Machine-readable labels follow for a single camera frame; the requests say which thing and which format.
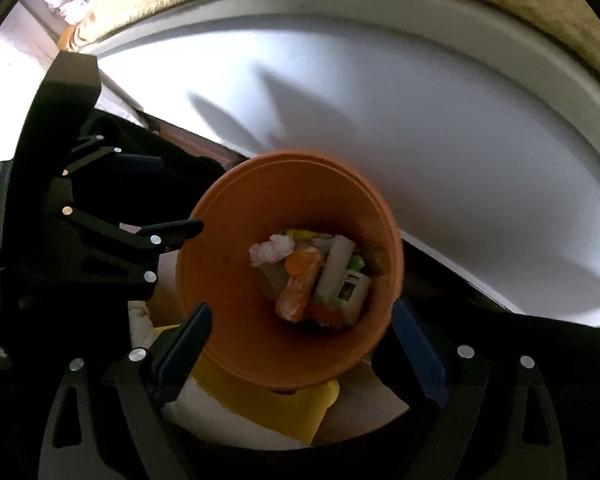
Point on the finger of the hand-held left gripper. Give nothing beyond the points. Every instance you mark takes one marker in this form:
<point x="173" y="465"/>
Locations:
<point x="175" y="230"/>
<point x="135" y="164"/>

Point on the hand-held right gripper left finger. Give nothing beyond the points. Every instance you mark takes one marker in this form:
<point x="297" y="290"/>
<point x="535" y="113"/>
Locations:
<point x="185" y="350"/>

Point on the yellow floral plush blanket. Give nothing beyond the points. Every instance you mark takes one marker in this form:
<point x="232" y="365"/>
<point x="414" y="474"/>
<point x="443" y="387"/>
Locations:
<point x="505" y="5"/>

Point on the heap of mixed wrappers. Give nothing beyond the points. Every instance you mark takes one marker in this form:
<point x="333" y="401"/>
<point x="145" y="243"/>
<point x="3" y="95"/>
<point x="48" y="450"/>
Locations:
<point x="365" y="262"/>

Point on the white mattress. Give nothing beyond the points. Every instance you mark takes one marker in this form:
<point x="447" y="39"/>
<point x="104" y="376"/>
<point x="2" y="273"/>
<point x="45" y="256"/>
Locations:
<point x="405" y="135"/>

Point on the white fuzzy cloth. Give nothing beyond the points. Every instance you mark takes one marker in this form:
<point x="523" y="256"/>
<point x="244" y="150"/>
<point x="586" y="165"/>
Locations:
<point x="215" y="420"/>

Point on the dark cloth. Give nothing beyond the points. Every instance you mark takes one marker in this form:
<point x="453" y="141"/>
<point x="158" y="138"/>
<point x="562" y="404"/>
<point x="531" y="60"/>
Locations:
<point x="505" y="330"/>

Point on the white plastic tube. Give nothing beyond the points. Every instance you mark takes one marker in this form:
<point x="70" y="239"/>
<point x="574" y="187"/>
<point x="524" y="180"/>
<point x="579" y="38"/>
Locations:
<point x="335" y="270"/>

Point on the white crumpled tissue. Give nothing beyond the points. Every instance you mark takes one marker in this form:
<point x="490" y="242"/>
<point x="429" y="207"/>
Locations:
<point x="272" y="250"/>

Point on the small white carton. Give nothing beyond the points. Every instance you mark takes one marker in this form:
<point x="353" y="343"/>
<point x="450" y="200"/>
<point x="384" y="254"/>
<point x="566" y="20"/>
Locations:
<point x="352" y="295"/>

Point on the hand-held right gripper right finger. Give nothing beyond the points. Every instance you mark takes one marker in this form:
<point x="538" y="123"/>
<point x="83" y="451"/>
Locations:
<point x="420" y="355"/>

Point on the orange plastic bin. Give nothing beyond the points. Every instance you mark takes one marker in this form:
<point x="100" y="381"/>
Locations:
<point x="230" y="310"/>

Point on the orange snack wrapper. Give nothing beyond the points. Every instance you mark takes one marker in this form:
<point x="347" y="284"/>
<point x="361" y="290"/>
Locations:
<point x="297" y="285"/>

